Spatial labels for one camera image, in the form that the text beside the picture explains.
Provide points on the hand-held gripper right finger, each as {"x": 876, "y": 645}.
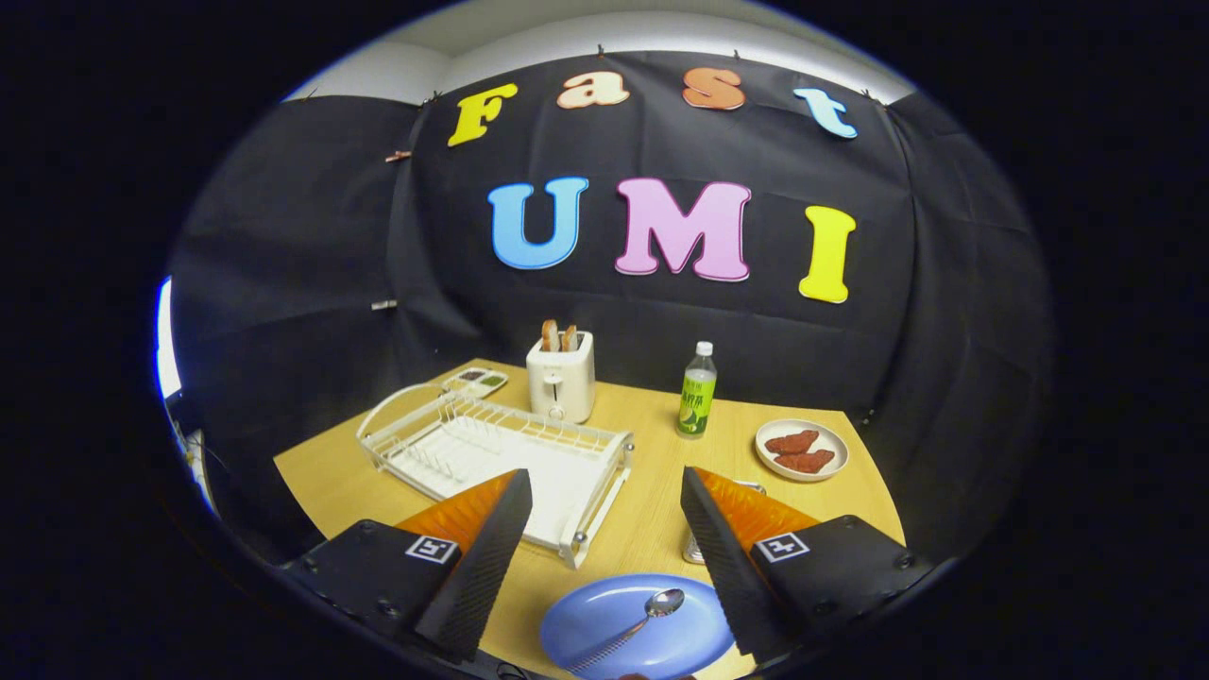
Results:
{"x": 732, "y": 581}

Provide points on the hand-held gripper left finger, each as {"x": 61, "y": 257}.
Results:
{"x": 472, "y": 590}

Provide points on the metal spoon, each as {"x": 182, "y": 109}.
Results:
{"x": 664, "y": 602}

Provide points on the blue plate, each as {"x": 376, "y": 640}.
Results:
{"x": 604, "y": 614}

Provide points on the white plate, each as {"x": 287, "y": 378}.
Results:
{"x": 833, "y": 436}

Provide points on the green label drink bottle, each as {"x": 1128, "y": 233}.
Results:
{"x": 697, "y": 401}

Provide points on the white toaster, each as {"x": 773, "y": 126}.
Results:
{"x": 567, "y": 378}

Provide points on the toast bread slice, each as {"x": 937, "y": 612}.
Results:
{"x": 570, "y": 338}
{"x": 550, "y": 335}

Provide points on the black backdrop cloth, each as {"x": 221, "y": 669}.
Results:
{"x": 945, "y": 283}

